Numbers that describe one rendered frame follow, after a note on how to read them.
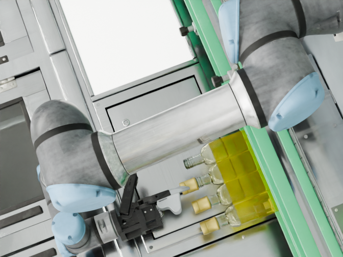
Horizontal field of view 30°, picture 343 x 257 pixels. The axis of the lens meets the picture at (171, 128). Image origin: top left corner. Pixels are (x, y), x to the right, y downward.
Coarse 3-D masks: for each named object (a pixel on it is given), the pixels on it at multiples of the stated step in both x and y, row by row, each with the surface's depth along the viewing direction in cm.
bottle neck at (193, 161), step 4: (192, 156) 168; (196, 156) 168; (200, 156) 168; (184, 160) 168; (188, 160) 168; (192, 160) 168; (196, 160) 168; (200, 160) 168; (184, 164) 170; (188, 164) 167; (192, 164) 168; (196, 164) 168; (200, 164) 169; (188, 168) 168
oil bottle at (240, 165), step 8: (248, 152) 166; (224, 160) 166; (232, 160) 166; (240, 160) 166; (248, 160) 166; (256, 160) 166; (216, 168) 165; (224, 168) 165; (232, 168) 165; (240, 168) 165; (248, 168) 165; (256, 168) 165; (216, 176) 165; (224, 176) 165; (232, 176) 165; (240, 176) 166; (216, 184) 166
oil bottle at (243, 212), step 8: (264, 192) 164; (248, 200) 163; (256, 200) 163; (264, 200) 163; (272, 200) 163; (232, 208) 163; (240, 208) 163; (248, 208) 163; (256, 208) 162; (264, 208) 162; (272, 208) 162; (232, 216) 162; (240, 216) 162; (248, 216) 162; (256, 216) 162; (264, 216) 166; (232, 224) 163; (240, 224) 162
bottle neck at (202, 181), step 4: (200, 176) 167; (204, 176) 167; (208, 176) 166; (196, 180) 166; (200, 180) 166; (204, 180) 166; (208, 180) 166; (200, 184) 166; (204, 184) 166; (208, 184) 167
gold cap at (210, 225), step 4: (208, 220) 164; (212, 220) 163; (216, 220) 163; (200, 224) 164; (204, 224) 163; (208, 224) 163; (212, 224) 163; (216, 224) 163; (204, 228) 163; (208, 228) 163; (212, 228) 163; (216, 228) 163; (204, 232) 163; (208, 232) 163
